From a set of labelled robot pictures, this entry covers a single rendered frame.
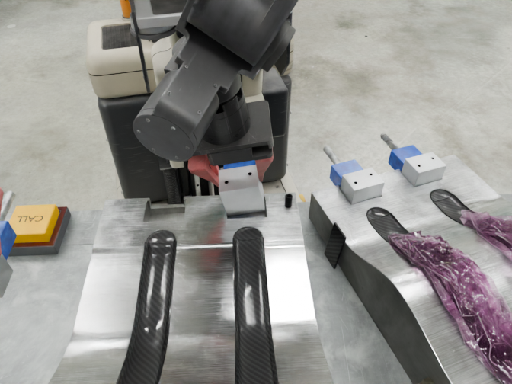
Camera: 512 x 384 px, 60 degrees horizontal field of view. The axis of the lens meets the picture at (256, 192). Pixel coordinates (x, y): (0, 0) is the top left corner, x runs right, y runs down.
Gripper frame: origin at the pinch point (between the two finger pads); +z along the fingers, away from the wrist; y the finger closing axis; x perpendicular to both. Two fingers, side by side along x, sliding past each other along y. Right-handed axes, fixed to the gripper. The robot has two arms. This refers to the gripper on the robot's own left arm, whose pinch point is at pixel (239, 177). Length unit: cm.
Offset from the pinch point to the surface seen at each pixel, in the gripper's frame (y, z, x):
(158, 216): -12.4, 5.6, -0.2
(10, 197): -27.3, -4.8, -2.1
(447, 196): 29.1, 13.8, 1.8
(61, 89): -115, 105, 169
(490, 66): 136, 147, 180
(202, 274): -5.4, 2.6, -11.7
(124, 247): -14.8, 1.4, -7.3
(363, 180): 16.7, 8.9, 3.3
